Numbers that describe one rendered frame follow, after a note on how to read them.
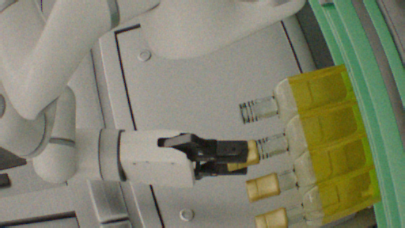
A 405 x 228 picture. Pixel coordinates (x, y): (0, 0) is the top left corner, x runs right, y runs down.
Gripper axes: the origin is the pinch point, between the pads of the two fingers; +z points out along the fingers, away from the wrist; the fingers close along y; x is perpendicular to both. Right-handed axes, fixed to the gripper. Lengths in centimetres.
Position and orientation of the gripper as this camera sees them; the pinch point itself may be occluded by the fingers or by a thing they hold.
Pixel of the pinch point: (232, 158)
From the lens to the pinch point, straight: 137.1
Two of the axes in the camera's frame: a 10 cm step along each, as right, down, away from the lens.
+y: -0.6, -4.4, -9.0
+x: 0.3, -9.0, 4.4
